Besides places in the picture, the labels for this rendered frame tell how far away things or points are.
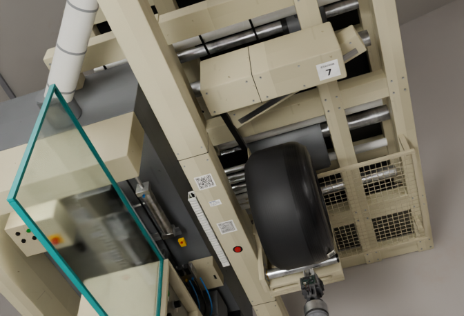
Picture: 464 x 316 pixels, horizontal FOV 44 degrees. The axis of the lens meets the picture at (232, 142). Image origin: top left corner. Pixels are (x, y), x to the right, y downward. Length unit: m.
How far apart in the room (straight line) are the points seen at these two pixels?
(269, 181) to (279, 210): 0.13
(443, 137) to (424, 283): 1.31
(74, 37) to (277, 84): 0.84
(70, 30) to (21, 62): 2.71
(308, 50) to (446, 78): 2.82
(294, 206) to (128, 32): 0.96
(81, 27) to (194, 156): 0.67
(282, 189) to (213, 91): 0.50
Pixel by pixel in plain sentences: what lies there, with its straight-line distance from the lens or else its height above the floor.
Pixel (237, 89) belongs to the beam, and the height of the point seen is 1.74.
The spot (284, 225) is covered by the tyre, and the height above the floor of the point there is 1.30.
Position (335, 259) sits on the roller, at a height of 0.91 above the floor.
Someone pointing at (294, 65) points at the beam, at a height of 1.77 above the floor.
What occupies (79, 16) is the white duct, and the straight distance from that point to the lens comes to 2.34.
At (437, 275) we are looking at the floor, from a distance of 3.74.
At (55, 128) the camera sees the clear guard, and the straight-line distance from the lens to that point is 1.92.
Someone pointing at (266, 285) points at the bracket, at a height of 0.90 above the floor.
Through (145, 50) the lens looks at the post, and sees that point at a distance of 2.05.
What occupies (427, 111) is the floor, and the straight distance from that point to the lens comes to 4.83.
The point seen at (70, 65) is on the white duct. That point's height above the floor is 2.07.
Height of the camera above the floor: 3.03
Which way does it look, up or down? 37 degrees down
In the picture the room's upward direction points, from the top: 23 degrees counter-clockwise
